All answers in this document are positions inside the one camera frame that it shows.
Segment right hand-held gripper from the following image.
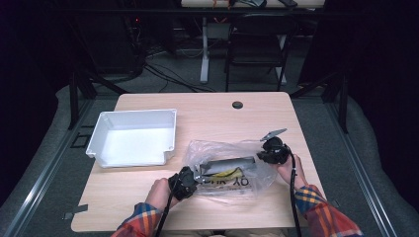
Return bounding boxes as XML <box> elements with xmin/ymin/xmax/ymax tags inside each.
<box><xmin>256</xmin><ymin>127</ymin><xmax>293</xmax><ymax>166</ymax></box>

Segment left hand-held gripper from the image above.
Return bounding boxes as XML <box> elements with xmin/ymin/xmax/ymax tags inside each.
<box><xmin>167</xmin><ymin>163</ymin><xmax>212</xmax><ymax>202</ymax></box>

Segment dark packet with yellow print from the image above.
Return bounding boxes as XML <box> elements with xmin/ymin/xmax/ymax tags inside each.
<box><xmin>201</xmin><ymin>156</ymin><xmax>258</xmax><ymax>181</ymax></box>

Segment clear plastic bag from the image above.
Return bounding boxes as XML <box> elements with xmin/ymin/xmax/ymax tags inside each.
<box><xmin>182</xmin><ymin>138</ymin><xmax>280</xmax><ymax>202</ymax></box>

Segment white plastic bin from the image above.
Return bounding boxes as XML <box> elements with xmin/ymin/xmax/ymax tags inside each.
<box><xmin>85</xmin><ymin>108</ymin><xmax>178</xmax><ymax>169</ymax></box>

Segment person's left hand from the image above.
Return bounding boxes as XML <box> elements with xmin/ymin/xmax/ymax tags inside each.
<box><xmin>144</xmin><ymin>177</ymin><xmax>181</xmax><ymax>211</ymax></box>

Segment person's right hand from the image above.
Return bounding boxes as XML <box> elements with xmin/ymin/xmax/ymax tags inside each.
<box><xmin>274</xmin><ymin>153</ymin><xmax>309</xmax><ymax>193</ymax></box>

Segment black metal stand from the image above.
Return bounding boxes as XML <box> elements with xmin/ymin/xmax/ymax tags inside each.
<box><xmin>66</xmin><ymin>67</ymin><xmax>130</xmax><ymax>131</ymax></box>
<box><xmin>290</xmin><ymin>69</ymin><xmax>351</xmax><ymax>134</ymax></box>

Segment grey tape strip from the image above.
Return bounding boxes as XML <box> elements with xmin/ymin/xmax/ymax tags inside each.
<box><xmin>61</xmin><ymin>203</ymin><xmax>90</xmax><ymax>221</ymax></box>

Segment black folding chair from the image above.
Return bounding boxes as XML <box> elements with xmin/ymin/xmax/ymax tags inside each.
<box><xmin>224</xmin><ymin>13</ymin><xmax>299</xmax><ymax>94</ymax></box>

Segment white table leg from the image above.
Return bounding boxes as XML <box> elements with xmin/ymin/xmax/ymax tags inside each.
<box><xmin>200</xmin><ymin>16</ymin><xmax>212</xmax><ymax>85</ymax></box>

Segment light wooden background table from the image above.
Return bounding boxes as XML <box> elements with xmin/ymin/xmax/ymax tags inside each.
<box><xmin>180</xmin><ymin>0</ymin><xmax>326</xmax><ymax>10</ymax></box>

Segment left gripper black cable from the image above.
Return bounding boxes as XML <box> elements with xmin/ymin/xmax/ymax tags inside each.
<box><xmin>153</xmin><ymin>179</ymin><xmax>182</xmax><ymax>237</ymax></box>

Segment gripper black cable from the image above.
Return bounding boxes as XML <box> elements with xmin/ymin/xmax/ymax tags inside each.
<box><xmin>153</xmin><ymin>179</ymin><xmax>182</xmax><ymax>237</ymax></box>
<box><xmin>284</xmin><ymin>143</ymin><xmax>303</xmax><ymax>237</ymax></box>

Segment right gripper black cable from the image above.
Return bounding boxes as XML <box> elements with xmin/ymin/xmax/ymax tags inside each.
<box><xmin>284</xmin><ymin>143</ymin><xmax>303</xmax><ymax>237</ymax></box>

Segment grey metal floor rail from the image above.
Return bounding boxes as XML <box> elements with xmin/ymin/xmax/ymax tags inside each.
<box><xmin>0</xmin><ymin>98</ymin><xmax>97</xmax><ymax>237</ymax></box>
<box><xmin>324</xmin><ymin>98</ymin><xmax>400</xmax><ymax>237</ymax></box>

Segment black floor cables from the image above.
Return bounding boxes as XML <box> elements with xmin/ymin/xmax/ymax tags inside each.
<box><xmin>143</xmin><ymin>61</ymin><xmax>216</xmax><ymax>94</ymax></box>

